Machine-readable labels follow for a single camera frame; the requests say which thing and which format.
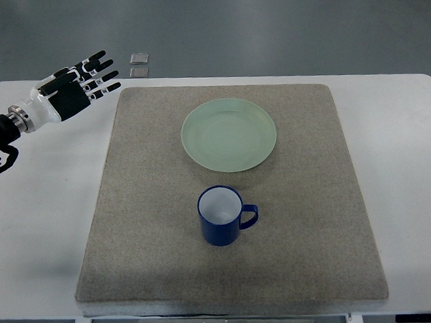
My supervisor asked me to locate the beige felt mat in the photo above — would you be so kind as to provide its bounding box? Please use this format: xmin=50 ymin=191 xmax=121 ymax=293
xmin=75 ymin=84 xmax=389 ymax=317

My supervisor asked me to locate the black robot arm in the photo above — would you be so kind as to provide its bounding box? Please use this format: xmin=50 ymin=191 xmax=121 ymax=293
xmin=0 ymin=105 xmax=34 ymax=174

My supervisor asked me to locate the light green plate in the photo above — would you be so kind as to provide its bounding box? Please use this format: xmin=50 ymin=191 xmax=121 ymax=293
xmin=181 ymin=98 xmax=277 ymax=173

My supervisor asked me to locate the blue enamel cup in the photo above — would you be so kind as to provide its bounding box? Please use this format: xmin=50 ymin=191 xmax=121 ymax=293
xmin=197 ymin=185 xmax=259 ymax=247

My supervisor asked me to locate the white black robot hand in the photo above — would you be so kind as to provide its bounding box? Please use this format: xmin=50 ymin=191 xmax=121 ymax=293
xmin=18 ymin=51 xmax=121 ymax=133

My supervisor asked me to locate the upper metal floor plate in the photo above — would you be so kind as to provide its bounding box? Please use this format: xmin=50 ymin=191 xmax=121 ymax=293
xmin=129 ymin=53 xmax=149 ymax=65

